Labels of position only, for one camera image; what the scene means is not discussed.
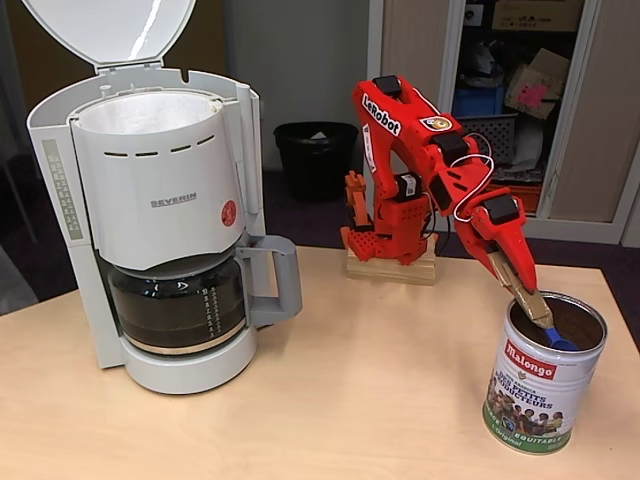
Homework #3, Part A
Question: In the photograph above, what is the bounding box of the blue scoop with cardboard handle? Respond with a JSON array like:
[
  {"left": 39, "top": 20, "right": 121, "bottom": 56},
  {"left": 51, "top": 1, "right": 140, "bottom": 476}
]
[{"left": 487, "top": 249, "right": 576, "bottom": 351}]

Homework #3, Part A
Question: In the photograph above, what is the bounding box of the Malongo coffee tin can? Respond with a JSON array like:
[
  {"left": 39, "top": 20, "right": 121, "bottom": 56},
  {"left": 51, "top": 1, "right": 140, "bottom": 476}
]
[{"left": 481, "top": 288, "right": 609, "bottom": 442}]

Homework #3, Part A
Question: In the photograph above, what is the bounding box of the white drip coffee maker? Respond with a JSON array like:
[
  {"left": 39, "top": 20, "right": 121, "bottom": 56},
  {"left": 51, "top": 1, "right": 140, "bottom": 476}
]
[{"left": 19, "top": 0, "right": 265, "bottom": 396}]

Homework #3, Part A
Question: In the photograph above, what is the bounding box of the orange plastic crate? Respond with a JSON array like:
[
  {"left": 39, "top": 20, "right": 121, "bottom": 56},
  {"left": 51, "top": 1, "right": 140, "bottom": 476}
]
[{"left": 487, "top": 182, "right": 543, "bottom": 215}]

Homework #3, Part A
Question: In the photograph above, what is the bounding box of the white plastic bag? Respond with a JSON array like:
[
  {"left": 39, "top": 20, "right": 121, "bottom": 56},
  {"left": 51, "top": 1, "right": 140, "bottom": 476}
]
[{"left": 513, "top": 119, "right": 546, "bottom": 169}]

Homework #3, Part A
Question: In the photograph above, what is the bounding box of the grey perforated basket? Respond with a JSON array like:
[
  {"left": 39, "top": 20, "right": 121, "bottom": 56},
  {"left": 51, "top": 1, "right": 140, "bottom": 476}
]
[{"left": 462, "top": 113, "right": 519, "bottom": 166}]

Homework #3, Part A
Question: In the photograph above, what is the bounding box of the light wooden base block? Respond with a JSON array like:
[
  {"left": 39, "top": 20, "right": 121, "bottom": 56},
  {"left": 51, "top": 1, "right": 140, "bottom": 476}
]
[{"left": 346, "top": 232, "right": 437, "bottom": 286}]

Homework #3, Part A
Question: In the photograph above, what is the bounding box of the grey cabinet with beige doors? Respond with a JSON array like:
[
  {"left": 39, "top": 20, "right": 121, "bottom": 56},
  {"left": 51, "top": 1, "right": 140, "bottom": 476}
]
[{"left": 367, "top": 0, "right": 640, "bottom": 246}]

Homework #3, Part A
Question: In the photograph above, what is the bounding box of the large blue plastic crate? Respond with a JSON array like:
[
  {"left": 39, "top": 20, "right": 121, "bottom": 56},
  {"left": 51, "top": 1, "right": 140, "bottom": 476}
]
[{"left": 452, "top": 87, "right": 507, "bottom": 116}]

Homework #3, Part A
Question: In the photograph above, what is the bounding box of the orange table clamp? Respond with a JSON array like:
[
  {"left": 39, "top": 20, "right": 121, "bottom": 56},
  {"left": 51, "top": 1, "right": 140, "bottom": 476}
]
[{"left": 343, "top": 169, "right": 374, "bottom": 231}]

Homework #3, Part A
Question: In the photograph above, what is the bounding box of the cardboard box with pink sticker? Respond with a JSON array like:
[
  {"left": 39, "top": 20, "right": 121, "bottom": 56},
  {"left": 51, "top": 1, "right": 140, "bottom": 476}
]
[{"left": 503, "top": 47, "right": 572, "bottom": 120}]

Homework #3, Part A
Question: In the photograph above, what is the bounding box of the grey crumpled bag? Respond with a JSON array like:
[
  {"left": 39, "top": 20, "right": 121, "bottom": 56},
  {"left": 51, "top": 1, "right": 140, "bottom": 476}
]
[{"left": 468, "top": 39, "right": 504, "bottom": 79}]

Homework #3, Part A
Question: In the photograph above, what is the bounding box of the black waste bin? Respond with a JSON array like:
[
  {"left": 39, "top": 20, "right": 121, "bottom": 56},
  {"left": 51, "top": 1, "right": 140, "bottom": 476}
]
[{"left": 273, "top": 121, "right": 360, "bottom": 204}]

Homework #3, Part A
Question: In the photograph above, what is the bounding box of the brown cardboard box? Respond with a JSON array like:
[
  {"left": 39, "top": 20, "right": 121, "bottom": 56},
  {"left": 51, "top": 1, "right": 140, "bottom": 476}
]
[{"left": 492, "top": 0, "right": 585, "bottom": 32}]

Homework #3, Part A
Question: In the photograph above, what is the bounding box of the white servo cable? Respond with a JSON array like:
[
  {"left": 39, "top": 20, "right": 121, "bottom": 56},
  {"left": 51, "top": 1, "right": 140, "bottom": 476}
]
[{"left": 451, "top": 154, "right": 495, "bottom": 223}]

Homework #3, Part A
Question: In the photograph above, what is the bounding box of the glass carafe with grey handle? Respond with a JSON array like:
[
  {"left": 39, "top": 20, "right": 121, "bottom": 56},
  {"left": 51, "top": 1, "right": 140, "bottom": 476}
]
[{"left": 106, "top": 234, "right": 304, "bottom": 357}]

